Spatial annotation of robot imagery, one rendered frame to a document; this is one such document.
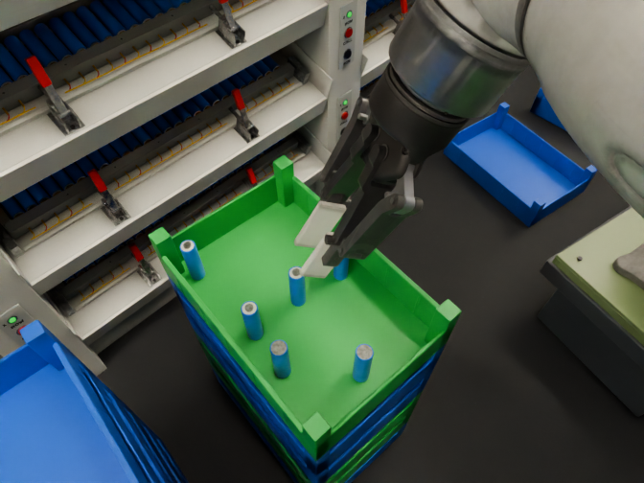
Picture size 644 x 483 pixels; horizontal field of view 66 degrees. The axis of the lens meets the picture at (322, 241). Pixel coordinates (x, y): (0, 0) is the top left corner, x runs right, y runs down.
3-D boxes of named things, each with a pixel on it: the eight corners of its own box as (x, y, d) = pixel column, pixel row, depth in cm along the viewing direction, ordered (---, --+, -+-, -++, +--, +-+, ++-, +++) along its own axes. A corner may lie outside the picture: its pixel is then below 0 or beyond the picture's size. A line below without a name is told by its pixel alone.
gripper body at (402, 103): (491, 132, 37) (422, 211, 43) (453, 64, 42) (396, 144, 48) (409, 108, 34) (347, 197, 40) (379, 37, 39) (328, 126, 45)
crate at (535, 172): (584, 191, 124) (598, 169, 118) (528, 227, 118) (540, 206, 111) (496, 124, 139) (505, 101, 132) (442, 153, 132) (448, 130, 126)
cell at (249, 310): (266, 333, 58) (261, 308, 53) (253, 343, 57) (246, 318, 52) (257, 323, 59) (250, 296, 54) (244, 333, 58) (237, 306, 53)
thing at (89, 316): (323, 176, 116) (335, 142, 103) (87, 346, 91) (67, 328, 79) (266, 117, 119) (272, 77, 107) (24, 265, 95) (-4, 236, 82)
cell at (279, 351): (277, 359, 50) (281, 382, 55) (291, 348, 50) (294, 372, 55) (265, 346, 50) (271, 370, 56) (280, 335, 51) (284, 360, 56)
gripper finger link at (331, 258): (356, 228, 47) (364, 254, 45) (333, 259, 51) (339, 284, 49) (343, 226, 47) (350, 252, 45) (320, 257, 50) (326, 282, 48)
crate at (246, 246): (448, 342, 58) (463, 310, 51) (314, 462, 50) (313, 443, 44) (287, 194, 71) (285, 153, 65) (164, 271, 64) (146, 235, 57)
